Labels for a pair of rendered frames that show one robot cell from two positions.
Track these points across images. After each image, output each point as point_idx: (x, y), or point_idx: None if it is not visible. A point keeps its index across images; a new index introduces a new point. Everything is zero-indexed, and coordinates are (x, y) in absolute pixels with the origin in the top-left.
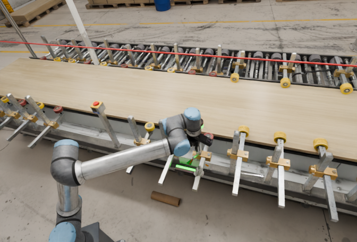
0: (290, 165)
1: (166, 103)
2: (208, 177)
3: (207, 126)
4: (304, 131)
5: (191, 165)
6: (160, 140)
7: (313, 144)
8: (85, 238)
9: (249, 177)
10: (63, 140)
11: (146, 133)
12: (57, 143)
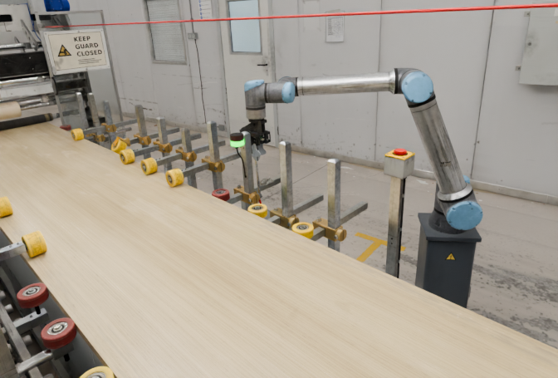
0: None
1: (236, 257)
2: None
3: (205, 202)
4: (110, 173)
5: None
6: (303, 79)
7: (132, 158)
8: (434, 208)
9: None
10: (416, 73)
11: (314, 234)
12: (423, 73)
